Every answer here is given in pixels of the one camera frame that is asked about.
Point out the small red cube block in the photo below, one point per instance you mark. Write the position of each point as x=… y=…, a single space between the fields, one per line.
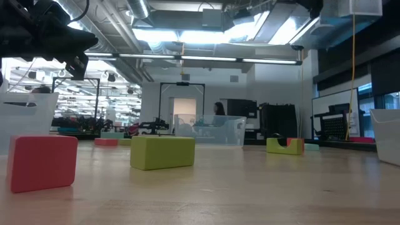
x=299 y=141

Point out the clear plastic bin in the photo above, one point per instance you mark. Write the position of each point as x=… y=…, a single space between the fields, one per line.
x=215 y=132

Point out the whiteboard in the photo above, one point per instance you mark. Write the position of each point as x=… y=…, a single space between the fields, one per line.
x=331 y=100

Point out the silver ventilation duct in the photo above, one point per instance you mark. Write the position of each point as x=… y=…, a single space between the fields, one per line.
x=137 y=7

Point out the red tray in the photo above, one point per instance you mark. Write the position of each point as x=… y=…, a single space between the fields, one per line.
x=361 y=139

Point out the large red block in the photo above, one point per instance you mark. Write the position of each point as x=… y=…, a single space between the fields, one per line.
x=40 y=162

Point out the small teal block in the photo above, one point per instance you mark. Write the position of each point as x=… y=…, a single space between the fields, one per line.
x=312 y=147

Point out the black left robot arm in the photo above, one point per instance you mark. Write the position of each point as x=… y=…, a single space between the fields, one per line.
x=31 y=6

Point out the black dome object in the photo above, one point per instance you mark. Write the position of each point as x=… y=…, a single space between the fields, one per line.
x=276 y=135

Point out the large green rectangular block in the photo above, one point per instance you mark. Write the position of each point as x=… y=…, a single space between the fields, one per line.
x=162 y=153

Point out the person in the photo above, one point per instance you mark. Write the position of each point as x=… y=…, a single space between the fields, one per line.
x=40 y=90
x=218 y=109

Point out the black perforated cart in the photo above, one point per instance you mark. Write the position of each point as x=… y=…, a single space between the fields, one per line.
x=334 y=126

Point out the linear ceiling light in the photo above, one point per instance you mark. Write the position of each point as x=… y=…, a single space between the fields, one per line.
x=193 y=57

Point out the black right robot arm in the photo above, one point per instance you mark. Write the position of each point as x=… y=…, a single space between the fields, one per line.
x=312 y=7

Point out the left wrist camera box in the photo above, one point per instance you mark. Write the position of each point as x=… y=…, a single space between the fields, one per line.
x=76 y=67

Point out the small green block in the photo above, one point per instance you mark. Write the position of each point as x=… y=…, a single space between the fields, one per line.
x=125 y=142

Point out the white plastic bin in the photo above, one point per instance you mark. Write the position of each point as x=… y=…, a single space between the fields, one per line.
x=25 y=125
x=387 y=134

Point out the black gantry frame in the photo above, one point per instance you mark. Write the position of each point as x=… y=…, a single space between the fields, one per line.
x=181 y=83
x=75 y=78

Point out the black cabinet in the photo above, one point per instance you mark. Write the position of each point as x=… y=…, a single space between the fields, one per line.
x=278 y=120

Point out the wide teal block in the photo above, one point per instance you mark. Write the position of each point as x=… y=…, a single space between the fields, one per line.
x=112 y=135

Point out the green arch block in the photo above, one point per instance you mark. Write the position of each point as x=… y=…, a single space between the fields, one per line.
x=275 y=149

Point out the black wall screen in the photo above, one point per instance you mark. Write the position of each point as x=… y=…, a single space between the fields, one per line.
x=242 y=108

